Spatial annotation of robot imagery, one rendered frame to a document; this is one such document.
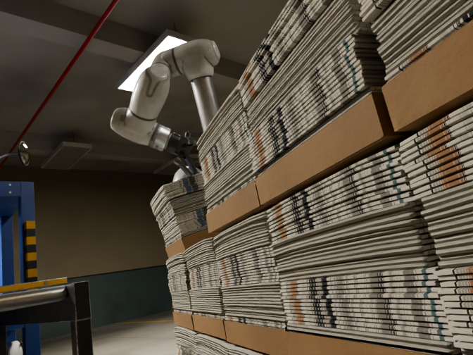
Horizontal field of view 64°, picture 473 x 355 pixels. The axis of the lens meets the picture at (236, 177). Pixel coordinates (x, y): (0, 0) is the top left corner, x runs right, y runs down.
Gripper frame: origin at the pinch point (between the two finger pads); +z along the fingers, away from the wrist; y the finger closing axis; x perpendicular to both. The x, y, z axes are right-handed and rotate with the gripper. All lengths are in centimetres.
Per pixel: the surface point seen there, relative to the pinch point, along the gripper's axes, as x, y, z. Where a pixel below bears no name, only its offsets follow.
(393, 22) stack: 109, 30, -9
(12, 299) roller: -9, 66, -45
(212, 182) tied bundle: 54, 29, -9
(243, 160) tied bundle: 72, 30, -8
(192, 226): 13.3, 29.7, -3.3
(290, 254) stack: 82, 45, 0
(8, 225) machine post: -198, 29, -102
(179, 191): 13.9, 21.0, -11.2
